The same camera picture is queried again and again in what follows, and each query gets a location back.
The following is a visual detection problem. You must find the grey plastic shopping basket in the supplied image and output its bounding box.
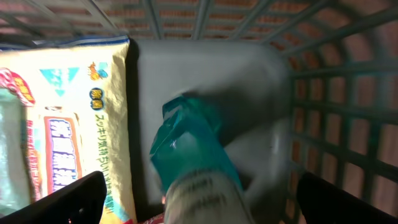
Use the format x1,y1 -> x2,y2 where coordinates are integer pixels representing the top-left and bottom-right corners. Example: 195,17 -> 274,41
1,0 -> 397,223

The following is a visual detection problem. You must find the teal mouthwash bottle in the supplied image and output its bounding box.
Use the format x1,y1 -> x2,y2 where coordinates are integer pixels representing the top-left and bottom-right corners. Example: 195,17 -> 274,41
149,96 -> 254,224

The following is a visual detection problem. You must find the yellow wet wipes pack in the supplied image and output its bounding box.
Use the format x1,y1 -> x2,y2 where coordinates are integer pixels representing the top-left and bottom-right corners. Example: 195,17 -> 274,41
1,36 -> 136,223

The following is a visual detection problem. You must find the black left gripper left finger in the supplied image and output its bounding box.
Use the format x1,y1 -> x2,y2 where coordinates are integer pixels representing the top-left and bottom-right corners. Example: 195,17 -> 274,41
1,171 -> 106,224

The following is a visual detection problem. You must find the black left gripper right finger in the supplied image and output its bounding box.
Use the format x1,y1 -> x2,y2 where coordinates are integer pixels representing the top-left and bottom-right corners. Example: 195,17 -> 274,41
296,172 -> 397,224

